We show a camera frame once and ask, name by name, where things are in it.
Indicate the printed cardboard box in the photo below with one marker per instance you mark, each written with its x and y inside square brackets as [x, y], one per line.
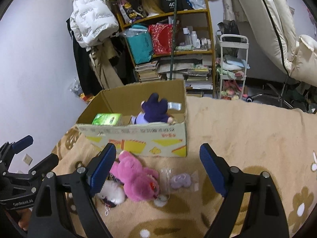
[158, 138]

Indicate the beige flower-print blanket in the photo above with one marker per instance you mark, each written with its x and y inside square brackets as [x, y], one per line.
[235, 133]

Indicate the wall socket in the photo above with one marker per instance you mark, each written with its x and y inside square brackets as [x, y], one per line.
[27, 159]

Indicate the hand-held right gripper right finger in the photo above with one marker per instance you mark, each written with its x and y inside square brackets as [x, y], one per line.
[213, 171]

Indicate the bagged small purple plush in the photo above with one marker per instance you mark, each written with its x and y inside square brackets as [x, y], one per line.
[180, 181]

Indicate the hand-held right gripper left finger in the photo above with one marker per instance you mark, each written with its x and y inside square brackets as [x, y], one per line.
[102, 168]

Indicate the pile of magazines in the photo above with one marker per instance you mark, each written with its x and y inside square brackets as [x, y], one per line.
[198, 74]

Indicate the dark cartoon-print bag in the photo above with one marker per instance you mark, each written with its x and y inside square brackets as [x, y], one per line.
[131, 11]

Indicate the blonde wig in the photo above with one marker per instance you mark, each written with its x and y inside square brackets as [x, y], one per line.
[152, 6]

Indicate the green packet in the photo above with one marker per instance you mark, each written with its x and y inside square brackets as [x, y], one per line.
[106, 119]

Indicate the floral curtain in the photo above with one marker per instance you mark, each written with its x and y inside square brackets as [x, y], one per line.
[234, 2]

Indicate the beige coat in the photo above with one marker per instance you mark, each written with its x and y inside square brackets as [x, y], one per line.
[104, 69]

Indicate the pink bear plush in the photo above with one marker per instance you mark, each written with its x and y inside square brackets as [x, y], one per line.
[138, 181]

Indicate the red patterned bag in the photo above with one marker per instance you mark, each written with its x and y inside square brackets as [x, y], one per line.
[161, 39]

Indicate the white rolling cart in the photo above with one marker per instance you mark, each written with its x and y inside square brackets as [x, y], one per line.
[244, 39]

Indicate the black coat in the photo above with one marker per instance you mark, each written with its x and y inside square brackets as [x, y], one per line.
[81, 64]

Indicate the purple-haired plush doll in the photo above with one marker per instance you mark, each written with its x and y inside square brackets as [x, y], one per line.
[154, 111]

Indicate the wooden shelf unit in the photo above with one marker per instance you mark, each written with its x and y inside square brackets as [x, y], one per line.
[190, 11]

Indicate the person's left hand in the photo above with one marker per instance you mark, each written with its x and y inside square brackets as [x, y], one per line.
[24, 219]

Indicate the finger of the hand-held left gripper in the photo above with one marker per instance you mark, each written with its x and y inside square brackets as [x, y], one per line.
[22, 143]
[47, 163]

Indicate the white puffer jacket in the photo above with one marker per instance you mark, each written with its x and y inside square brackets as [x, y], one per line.
[89, 17]

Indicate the stack of books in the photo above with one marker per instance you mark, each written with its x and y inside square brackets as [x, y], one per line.
[147, 72]

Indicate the black bag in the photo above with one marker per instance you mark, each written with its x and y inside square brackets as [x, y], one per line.
[230, 29]

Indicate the pile of pastel toys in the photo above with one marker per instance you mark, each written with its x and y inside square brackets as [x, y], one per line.
[231, 90]

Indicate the folded pastel cloths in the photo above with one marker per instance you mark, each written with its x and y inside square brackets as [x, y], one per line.
[230, 64]

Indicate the green pole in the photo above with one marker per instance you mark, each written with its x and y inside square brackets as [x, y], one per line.
[174, 42]

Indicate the teal bag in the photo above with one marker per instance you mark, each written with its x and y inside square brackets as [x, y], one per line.
[140, 47]

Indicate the white fluffy plush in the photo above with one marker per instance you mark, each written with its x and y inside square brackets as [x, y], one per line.
[114, 191]

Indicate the black printed box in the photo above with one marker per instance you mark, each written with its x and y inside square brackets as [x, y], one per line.
[173, 2]

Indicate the white padded chair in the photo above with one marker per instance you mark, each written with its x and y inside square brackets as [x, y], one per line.
[272, 17]

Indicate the group of cosmetic bottles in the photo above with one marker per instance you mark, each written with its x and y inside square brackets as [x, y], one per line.
[198, 41]

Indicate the small clear plastic packet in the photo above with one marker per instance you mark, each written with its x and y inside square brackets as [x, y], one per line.
[175, 106]

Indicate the pile of small floor clutter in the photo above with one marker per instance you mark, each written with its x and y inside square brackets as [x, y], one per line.
[81, 93]

